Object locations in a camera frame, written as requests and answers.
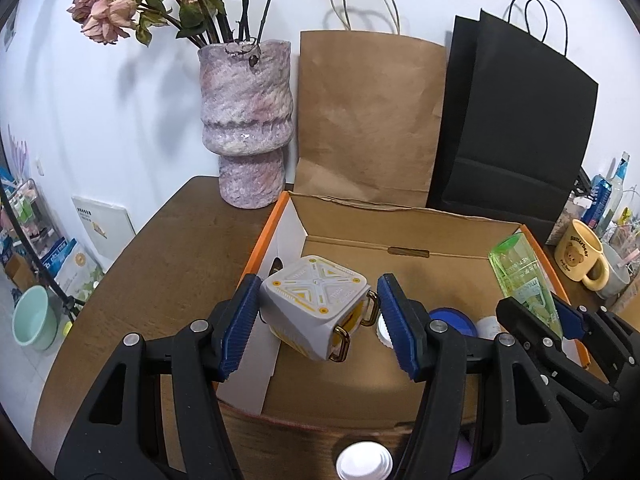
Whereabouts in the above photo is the blue and white package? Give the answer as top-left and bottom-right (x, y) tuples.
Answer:
(37, 237), (78, 278)

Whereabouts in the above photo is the dried roses bouquet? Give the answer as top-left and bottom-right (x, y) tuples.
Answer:
(67, 0), (286, 48)

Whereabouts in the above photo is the yellow bear mug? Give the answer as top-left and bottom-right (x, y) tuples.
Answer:
(556, 219), (611, 291)

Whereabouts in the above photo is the cardboard box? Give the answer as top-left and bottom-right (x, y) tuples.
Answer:
(216, 191), (591, 433)

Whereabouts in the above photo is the blue plastic lid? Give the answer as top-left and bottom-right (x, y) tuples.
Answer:
(429, 308), (477, 341)

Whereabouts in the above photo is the purple ceramic vase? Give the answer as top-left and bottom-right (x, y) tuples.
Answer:
(197, 40), (294, 209)

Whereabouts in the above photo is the black paper bag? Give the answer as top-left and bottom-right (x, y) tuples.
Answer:
(426, 0), (599, 245)

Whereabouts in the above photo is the white board against wall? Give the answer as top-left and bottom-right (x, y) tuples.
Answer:
(71, 196), (137, 271)

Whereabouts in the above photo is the white ribbed round lid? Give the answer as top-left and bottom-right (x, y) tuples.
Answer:
(376, 312), (396, 348)

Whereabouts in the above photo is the brown paper bag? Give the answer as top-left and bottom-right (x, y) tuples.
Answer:
(292, 0), (447, 209)

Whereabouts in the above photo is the white pouch with yellow circle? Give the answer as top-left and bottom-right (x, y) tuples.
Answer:
(54, 251), (106, 296)

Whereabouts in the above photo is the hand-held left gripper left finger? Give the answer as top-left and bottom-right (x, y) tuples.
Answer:
(54, 274), (263, 480)

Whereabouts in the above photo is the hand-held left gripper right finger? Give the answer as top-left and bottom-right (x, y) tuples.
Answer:
(377, 273), (587, 480)

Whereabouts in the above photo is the green plastic bottle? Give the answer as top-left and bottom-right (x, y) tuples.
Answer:
(488, 232), (565, 338)

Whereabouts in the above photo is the black stand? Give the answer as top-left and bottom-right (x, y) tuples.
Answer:
(0, 187), (86, 323)

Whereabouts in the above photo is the wire shelf rack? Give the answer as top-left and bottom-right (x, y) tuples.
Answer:
(0, 177), (58, 261)

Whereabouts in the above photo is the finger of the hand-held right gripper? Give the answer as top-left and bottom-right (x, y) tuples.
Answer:
(495, 296), (622, 408)
(552, 294), (640, 391)

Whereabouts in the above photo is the mint green bowl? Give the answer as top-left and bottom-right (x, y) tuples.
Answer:
(12, 286), (58, 352)

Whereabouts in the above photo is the clear glass bottle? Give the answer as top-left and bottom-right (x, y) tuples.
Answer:
(602, 151), (632, 233)

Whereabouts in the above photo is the white cube charger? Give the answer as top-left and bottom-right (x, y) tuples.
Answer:
(258, 255), (382, 362)

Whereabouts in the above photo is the grey mug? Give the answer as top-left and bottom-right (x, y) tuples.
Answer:
(595, 242), (632, 300)

